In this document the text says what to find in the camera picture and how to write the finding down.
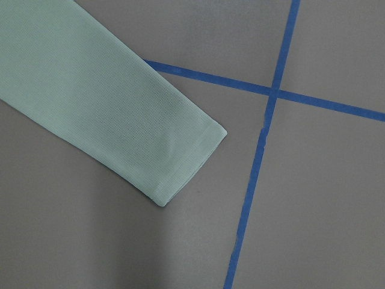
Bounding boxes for olive green long-sleeve shirt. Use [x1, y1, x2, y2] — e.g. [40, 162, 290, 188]
[1, 1, 227, 207]

